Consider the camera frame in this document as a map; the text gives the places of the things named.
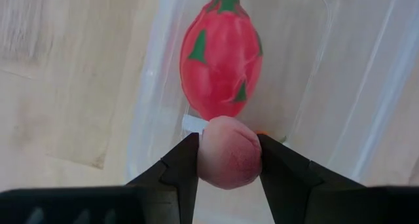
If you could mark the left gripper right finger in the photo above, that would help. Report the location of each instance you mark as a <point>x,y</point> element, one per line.
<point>288,184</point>

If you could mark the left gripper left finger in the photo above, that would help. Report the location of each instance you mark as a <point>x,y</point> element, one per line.
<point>176,184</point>

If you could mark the pink toy peach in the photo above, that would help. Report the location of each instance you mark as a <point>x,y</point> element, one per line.
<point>229,152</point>

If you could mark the red toy dragon fruit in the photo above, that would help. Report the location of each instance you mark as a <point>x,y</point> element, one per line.
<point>219,63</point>

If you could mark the clear plastic tupperware container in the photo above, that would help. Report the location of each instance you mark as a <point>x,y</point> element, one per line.
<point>327,86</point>

